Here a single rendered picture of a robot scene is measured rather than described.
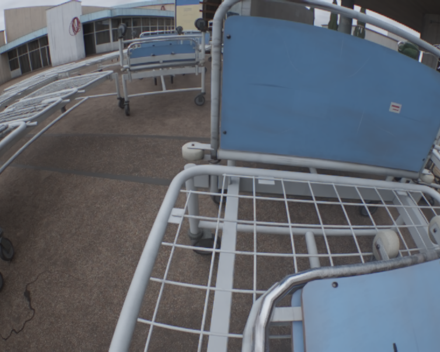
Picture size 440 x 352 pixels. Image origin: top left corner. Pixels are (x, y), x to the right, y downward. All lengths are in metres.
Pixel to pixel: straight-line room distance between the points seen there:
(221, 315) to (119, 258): 0.72
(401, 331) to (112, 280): 0.94
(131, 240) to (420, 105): 1.22
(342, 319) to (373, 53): 0.54
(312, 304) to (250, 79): 0.45
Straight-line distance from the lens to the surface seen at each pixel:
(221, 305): 0.39
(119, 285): 0.96
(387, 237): 0.45
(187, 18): 9.92
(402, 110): 0.68
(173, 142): 1.75
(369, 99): 0.61
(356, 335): 0.32
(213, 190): 0.66
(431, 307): 0.41
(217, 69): 0.51
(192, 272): 0.93
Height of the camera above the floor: 0.82
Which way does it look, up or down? 37 degrees down
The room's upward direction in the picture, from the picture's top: 2 degrees clockwise
